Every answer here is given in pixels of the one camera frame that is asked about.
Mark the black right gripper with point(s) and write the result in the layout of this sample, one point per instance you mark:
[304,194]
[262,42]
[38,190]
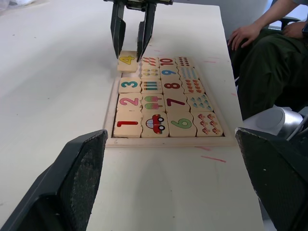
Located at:
[137,3]

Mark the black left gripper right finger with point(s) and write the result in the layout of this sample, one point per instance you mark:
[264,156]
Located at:
[281,183]

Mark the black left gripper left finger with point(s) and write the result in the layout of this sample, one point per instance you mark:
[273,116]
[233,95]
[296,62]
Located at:
[72,183]

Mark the wooden yellow number four tile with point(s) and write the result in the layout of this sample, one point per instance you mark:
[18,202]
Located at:
[126,63]

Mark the wooden red number ten tile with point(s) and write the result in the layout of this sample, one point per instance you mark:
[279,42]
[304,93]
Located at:
[167,61]

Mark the wooden teal number three tile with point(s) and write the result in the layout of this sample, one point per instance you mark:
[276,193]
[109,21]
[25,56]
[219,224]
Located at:
[130,84]

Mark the wooden blue number nine tile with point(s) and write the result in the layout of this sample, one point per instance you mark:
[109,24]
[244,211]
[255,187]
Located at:
[169,72]

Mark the wooden brown number eight tile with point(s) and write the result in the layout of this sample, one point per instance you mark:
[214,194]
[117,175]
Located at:
[172,85]

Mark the wooden pink number two tile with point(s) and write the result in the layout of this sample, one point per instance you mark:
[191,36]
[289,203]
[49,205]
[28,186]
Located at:
[129,101]

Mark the wooden red number one tile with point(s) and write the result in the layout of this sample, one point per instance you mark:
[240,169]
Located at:
[127,124]

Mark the wooden maroon number seven tile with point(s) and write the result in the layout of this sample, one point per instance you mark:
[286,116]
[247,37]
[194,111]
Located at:
[176,102]

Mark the wooden green number six tile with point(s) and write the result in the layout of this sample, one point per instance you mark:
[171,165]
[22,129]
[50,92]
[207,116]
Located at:
[181,122]

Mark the person's right hand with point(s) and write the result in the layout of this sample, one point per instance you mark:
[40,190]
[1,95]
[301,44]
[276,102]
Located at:
[243,36]

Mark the person's left hand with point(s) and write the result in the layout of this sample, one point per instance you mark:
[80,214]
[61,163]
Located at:
[294,30]

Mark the wooden five carrots tile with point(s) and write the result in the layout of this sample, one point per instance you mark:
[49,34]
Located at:
[150,61]

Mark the wooden four flowers tile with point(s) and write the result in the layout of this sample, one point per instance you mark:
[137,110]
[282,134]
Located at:
[150,73]

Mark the wooden three pencils tile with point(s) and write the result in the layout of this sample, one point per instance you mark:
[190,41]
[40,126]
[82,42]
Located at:
[151,86]

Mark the wooden ten dots tile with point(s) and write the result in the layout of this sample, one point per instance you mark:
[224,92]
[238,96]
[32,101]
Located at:
[184,61]

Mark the wooden nine blue fish tile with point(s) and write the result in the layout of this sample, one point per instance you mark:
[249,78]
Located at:
[188,73]

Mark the wooden two ice creams tile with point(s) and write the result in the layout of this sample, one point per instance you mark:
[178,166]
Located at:
[152,102]

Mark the wooden eight orange leaves tile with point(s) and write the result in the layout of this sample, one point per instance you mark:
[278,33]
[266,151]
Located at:
[193,86]

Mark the wooden red car tile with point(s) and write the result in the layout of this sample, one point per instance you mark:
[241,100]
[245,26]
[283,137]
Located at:
[155,122]

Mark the wooden six mushrooms tile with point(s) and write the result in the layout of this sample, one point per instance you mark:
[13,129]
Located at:
[209,124]

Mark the wooden seven raindrops tile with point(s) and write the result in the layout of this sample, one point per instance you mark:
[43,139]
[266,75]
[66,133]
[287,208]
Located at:
[200,101]

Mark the person's dark green trousers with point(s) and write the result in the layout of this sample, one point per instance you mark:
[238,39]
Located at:
[269,72]

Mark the wooden puzzle board frame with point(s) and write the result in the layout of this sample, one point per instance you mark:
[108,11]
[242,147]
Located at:
[168,142]

